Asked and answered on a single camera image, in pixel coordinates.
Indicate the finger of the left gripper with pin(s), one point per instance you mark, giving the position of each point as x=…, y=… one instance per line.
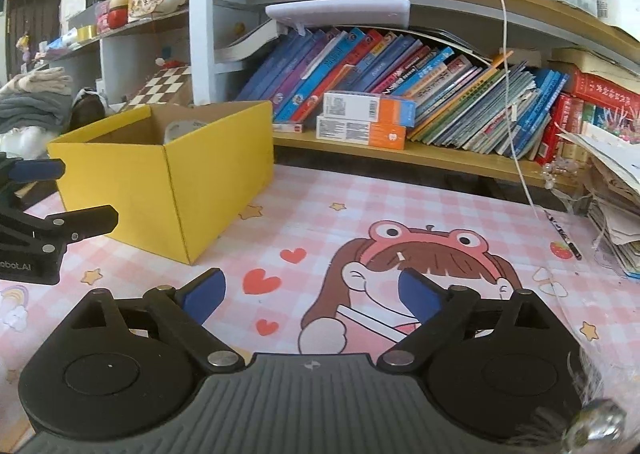
x=75, y=226
x=34, y=170

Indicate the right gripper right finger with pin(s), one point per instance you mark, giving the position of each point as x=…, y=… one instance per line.
x=440, y=312

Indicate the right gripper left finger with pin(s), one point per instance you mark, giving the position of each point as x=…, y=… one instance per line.
x=180, y=314

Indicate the clear tape roll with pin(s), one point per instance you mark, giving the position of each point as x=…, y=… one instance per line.
x=177, y=129

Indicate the folded grey blanket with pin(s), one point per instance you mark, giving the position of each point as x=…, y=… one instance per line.
x=37, y=99

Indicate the yellow cardboard box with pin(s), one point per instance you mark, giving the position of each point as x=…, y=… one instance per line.
x=173, y=199

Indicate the pink checkered desk mat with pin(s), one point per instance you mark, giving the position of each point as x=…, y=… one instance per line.
x=313, y=265

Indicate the black pen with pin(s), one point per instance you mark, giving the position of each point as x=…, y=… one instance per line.
x=564, y=236

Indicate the brown white chessboard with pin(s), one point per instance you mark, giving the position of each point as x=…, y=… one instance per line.
x=167, y=86

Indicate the lower orange white box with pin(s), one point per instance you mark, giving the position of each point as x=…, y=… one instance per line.
x=371, y=134

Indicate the orange white box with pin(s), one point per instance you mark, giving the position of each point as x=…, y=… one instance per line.
x=374, y=108
x=371, y=134

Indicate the red round doll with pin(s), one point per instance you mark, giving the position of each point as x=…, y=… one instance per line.
x=117, y=15

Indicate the upper orange white box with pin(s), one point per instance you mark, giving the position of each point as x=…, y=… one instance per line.
x=374, y=108

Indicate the stack of papers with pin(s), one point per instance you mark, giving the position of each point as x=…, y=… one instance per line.
x=611, y=178

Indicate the red thick dictionary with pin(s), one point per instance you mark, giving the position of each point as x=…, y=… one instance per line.
x=598, y=91

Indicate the white lamp head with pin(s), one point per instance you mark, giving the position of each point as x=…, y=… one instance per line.
x=310, y=14

